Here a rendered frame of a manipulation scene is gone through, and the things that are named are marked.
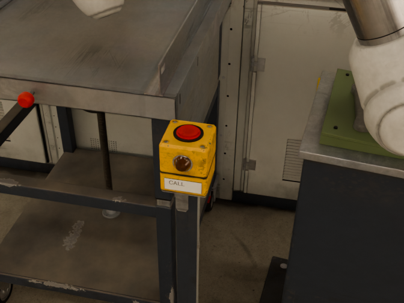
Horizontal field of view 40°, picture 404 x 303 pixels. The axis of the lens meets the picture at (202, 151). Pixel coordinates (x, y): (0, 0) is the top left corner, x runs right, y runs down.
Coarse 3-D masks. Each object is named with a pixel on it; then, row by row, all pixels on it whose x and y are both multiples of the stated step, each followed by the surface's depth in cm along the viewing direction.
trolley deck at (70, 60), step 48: (48, 0) 150; (144, 0) 151; (192, 0) 152; (0, 48) 126; (48, 48) 127; (96, 48) 127; (144, 48) 128; (192, 48) 128; (0, 96) 119; (48, 96) 116; (96, 96) 114; (144, 96) 111
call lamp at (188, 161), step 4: (176, 156) 88; (180, 156) 88; (184, 156) 88; (188, 156) 88; (176, 160) 88; (180, 160) 88; (184, 160) 88; (188, 160) 88; (176, 164) 88; (180, 164) 88; (184, 164) 88; (188, 164) 88; (192, 164) 89; (176, 168) 89; (180, 168) 88; (184, 168) 88; (188, 168) 89
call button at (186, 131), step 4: (180, 128) 91; (184, 128) 91; (188, 128) 91; (192, 128) 91; (196, 128) 91; (176, 132) 90; (180, 132) 90; (184, 132) 90; (188, 132) 90; (192, 132) 90; (196, 132) 90; (200, 132) 90; (180, 136) 89; (184, 136) 89; (188, 136) 89; (192, 136) 89; (196, 136) 89
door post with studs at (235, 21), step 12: (240, 0) 166; (240, 12) 168; (240, 24) 171; (240, 36) 173; (228, 48) 176; (228, 60) 179; (228, 72) 181; (228, 84) 184; (228, 96) 186; (228, 108) 189; (228, 120) 192; (228, 132) 195; (228, 144) 198; (228, 156) 201; (228, 168) 204; (228, 180) 208; (228, 192) 211
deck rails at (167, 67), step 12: (0, 0) 149; (12, 0) 149; (204, 0) 142; (192, 12) 130; (204, 12) 144; (192, 24) 131; (180, 36) 121; (192, 36) 132; (168, 48) 112; (180, 48) 122; (168, 60) 113; (180, 60) 122; (156, 72) 117; (168, 72) 114; (156, 84) 113; (168, 84) 114
